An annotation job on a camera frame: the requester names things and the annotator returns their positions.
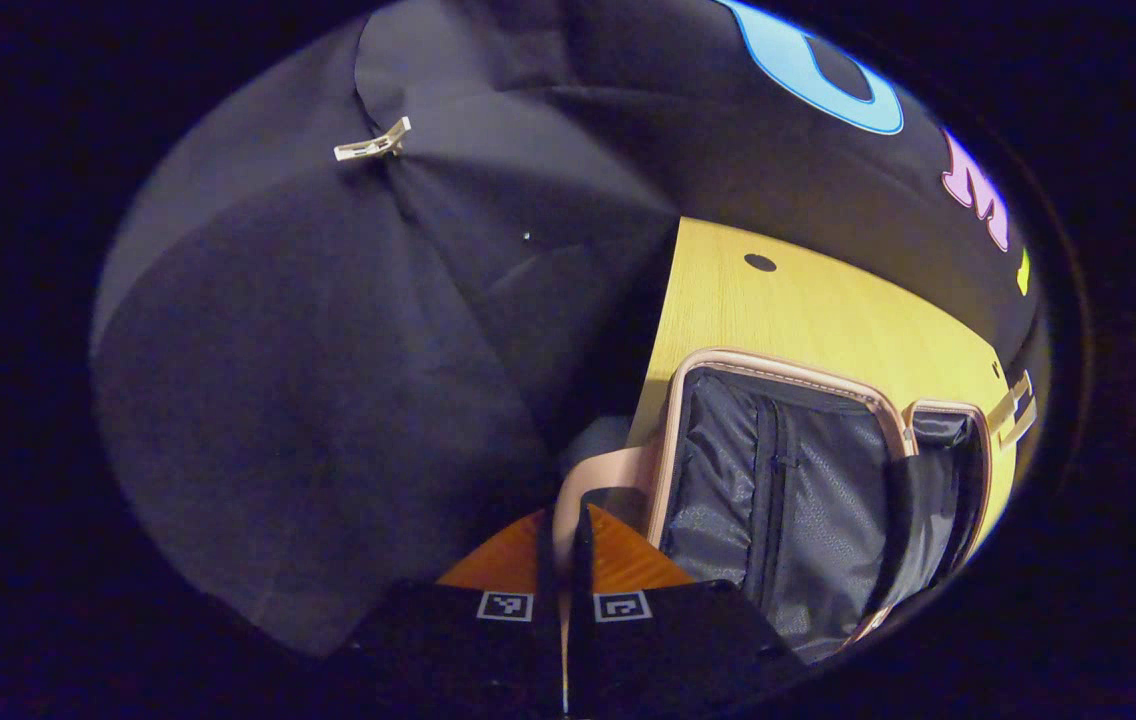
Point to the pink suitcase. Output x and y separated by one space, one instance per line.
818 480

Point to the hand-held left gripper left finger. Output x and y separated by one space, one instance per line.
548 640

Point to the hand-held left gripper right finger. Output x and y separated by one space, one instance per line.
580 640

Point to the black backdrop cloth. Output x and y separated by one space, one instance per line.
328 400

